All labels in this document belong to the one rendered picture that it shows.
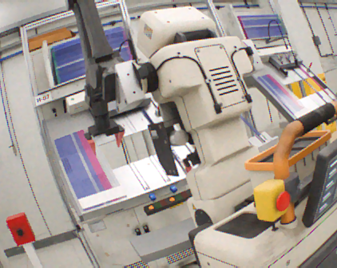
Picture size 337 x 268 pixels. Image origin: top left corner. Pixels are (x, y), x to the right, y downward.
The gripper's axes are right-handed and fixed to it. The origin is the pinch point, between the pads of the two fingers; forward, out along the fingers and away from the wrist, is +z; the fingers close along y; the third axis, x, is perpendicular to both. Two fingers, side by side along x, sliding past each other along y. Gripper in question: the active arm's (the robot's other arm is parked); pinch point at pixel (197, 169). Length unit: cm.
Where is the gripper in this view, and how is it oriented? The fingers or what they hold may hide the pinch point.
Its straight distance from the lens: 165.4
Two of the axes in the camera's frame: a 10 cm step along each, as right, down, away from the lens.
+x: 4.8, 6.4, -6.0
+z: -0.6, 7.1, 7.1
